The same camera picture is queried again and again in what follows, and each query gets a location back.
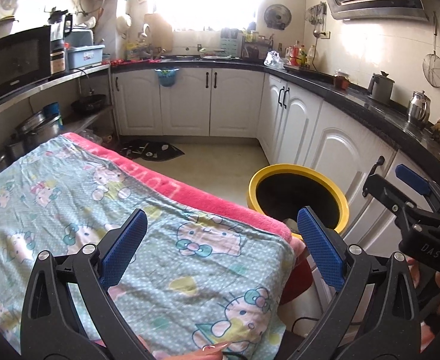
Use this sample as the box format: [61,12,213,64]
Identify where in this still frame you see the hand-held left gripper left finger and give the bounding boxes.
[20,209,158,360]

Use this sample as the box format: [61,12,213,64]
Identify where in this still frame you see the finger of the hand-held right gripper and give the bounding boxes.
[365,174,418,230]
[395,163,440,230]

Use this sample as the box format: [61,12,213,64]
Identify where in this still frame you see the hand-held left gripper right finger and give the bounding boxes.
[297,206,421,360]

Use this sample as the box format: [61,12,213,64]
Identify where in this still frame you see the yellow-rimmed black trash bin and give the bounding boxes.
[246,164,350,241]

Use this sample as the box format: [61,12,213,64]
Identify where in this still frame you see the person's right hand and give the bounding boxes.
[406,258,440,317]

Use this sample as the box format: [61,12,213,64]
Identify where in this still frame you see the person's left hand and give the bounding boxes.
[199,340,231,354]

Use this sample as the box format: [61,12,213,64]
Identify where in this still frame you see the red stool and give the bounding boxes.
[278,255,317,305]

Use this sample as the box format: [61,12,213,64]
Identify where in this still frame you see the cartoon cat printed blanket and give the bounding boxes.
[0,133,296,360]

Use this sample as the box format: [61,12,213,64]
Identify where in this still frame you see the steel teapot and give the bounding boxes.
[407,90,431,125]

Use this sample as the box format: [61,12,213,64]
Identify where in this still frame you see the black countertop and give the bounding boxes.
[109,55,440,173]

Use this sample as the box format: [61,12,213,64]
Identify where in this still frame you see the pink fleece blanket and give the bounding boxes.
[61,132,308,256]

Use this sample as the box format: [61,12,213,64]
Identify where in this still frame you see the grey kettle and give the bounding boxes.
[367,70,396,103]

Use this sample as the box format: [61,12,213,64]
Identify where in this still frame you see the black floor mat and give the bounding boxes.
[120,139,185,163]

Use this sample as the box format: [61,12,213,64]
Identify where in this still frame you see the clear plastic container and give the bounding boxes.
[76,129,104,147]

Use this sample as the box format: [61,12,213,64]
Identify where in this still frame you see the glass jar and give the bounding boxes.
[333,69,351,91]

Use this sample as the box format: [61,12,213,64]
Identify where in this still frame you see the large steel pot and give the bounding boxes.
[16,110,64,151]

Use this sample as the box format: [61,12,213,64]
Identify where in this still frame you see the black wok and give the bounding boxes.
[71,94,107,115]

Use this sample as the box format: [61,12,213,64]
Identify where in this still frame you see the white kitchen cabinets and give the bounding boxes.
[111,67,440,346]

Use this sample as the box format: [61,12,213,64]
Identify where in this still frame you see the yellow oil bottle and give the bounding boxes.
[305,44,319,69]

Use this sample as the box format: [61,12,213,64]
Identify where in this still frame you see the red sauce bottle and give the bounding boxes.
[287,44,302,67]

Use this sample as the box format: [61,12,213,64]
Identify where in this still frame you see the blue hanging basket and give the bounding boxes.
[153,68,179,88]

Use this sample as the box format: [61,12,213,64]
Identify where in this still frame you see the clear plastic bag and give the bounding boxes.
[264,50,286,70]

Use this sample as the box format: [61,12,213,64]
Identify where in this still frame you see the metal kitchen shelf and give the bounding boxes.
[0,63,116,181]

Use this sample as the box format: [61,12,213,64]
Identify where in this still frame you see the hanging kitchen utensils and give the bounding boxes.
[305,3,327,38]

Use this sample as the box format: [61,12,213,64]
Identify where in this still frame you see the blue plastic tray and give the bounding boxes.
[67,44,106,70]

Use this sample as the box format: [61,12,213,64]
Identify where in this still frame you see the black dish rack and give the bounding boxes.
[242,32,275,61]

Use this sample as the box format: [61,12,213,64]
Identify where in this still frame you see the kitchen faucet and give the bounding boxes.
[139,22,166,61]

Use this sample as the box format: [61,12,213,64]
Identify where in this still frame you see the black blender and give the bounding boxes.
[48,7,74,76]

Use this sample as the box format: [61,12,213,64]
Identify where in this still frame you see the grey plastic box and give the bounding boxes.
[70,30,95,47]

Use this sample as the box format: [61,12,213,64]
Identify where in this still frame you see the black microwave oven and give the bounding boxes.
[0,25,52,108]

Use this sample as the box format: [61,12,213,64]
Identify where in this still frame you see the wooden cutting board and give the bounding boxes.
[144,13,174,51]

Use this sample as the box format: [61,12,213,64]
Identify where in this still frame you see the window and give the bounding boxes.
[156,0,258,32]

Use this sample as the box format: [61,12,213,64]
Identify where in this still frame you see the wire strainer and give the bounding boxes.
[423,11,440,88]

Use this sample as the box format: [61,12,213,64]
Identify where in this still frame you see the wall fan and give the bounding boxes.
[264,4,293,31]

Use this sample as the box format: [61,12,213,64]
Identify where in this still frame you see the white round wall holder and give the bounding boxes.
[116,14,132,36]

